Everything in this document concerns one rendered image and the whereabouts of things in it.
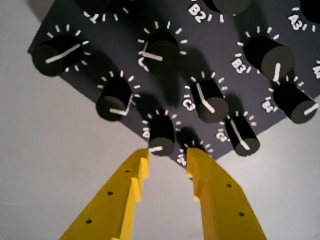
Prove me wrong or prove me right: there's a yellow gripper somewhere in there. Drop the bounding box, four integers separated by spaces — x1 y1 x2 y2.
58 148 267 240

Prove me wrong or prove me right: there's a black knob box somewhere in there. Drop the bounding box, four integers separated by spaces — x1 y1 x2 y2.
26 0 320 171

